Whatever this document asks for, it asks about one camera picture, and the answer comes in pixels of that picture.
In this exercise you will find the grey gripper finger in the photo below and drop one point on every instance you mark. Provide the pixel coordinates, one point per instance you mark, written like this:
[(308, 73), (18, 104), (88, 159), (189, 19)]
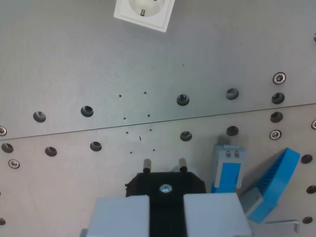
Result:
[(214, 214), (118, 217)]

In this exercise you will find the black two-pin power plug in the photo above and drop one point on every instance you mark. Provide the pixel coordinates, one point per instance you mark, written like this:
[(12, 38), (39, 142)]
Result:
[(166, 212)]

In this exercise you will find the silver hex socket screw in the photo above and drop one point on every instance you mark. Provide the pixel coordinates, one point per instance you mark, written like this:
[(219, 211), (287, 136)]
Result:
[(314, 124), (14, 163), (275, 134), (2, 131), (279, 78)]

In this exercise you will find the blue and grey terminal block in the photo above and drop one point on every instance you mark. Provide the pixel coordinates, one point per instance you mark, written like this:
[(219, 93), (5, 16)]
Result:
[(228, 170)]

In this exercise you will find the blue ribbed plastic holder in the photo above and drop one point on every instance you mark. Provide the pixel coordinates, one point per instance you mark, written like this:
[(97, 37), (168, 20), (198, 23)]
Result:
[(274, 187)]

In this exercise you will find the silver allen key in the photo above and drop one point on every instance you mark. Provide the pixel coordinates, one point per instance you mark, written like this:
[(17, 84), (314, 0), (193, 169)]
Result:
[(295, 225)]

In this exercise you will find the white wall socket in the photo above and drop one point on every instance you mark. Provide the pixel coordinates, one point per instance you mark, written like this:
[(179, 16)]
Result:
[(148, 17)]

